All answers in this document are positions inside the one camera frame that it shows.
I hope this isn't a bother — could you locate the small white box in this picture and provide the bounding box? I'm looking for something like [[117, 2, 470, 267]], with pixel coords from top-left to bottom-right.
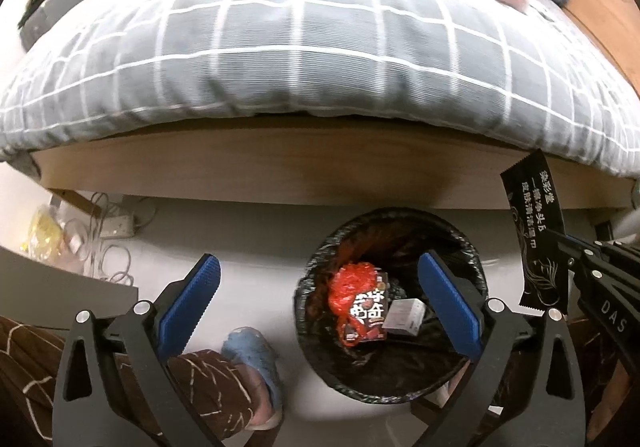
[[384, 298, 427, 335]]

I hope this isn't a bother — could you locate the grey table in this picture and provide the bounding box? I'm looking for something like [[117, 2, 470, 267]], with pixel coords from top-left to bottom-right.
[[0, 247, 138, 300]]

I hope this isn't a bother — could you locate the yellow plastic bag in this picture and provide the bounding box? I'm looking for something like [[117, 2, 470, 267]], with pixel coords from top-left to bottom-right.
[[22, 207, 71, 263]]

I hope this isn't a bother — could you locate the blue slipper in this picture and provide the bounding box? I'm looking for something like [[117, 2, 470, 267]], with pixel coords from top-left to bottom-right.
[[220, 327, 283, 430]]

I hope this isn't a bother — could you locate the person's right leg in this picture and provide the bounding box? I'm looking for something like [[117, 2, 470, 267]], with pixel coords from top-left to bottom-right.
[[565, 317, 640, 447]]

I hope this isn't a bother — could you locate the brown cookie box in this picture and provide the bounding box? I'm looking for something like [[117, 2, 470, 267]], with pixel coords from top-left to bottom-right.
[[345, 272, 390, 343]]

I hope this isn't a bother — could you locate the person's leg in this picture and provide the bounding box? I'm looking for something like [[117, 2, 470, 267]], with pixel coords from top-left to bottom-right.
[[565, 317, 640, 447], [0, 314, 281, 447]]

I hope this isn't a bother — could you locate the person's left leg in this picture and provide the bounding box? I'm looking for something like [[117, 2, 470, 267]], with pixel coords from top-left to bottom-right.
[[0, 314, 281, 447]]

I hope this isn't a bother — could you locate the wooden headboard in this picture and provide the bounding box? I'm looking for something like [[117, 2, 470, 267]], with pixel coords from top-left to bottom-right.
[[555, 0, 640, 92]]

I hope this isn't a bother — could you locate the white power strip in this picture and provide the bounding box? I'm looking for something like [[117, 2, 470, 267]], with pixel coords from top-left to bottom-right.
[[97, 214, 136, 238]]

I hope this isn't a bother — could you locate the trash bin with black bag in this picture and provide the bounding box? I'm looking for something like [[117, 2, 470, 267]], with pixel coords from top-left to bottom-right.
[[292, 208, 488, 403]]

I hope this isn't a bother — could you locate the bed with grey checked sheet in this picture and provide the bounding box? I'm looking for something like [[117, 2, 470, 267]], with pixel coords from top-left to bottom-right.
[[0, 0, 640, 178]]

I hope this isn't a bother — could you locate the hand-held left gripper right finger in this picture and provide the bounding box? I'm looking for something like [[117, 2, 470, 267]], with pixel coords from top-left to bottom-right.
[[415, 249, 588, 447]]

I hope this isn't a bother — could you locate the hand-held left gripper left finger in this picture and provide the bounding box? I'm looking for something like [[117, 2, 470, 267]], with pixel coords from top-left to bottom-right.
[[52, 253, 226, 447]]

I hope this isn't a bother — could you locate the red plastic bag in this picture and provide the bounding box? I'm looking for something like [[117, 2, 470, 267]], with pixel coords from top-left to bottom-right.
[[326, 263, 383, 348]]

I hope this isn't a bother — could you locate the wooden bed frame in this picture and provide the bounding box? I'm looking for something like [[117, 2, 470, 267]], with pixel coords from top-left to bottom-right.
[[30, 114, 633, 210]]

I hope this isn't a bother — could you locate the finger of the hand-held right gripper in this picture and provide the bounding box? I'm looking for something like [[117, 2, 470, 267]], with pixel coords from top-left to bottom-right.
[[554, 232, 640, 265], [567, 254, 640, 300]]

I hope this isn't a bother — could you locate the black sachet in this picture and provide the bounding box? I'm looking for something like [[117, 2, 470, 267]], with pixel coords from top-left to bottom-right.
[[500, 148, 571, 313]]

